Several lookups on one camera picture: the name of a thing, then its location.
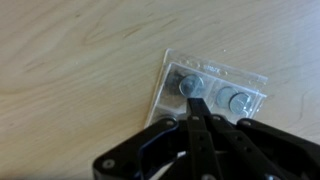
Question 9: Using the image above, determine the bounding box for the silver coin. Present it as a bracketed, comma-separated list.
[215, 86, 238, 108]
[229, 92, 252, 115]
[178, 73, 205, 98]

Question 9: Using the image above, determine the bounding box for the clear plastic object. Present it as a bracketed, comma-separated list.
[144, 48, 269, 129]

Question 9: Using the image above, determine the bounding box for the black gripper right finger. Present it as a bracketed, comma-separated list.
[199, 97, 320, 180]

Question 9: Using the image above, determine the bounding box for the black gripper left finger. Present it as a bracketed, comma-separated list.
[92, 97, 223, 180]

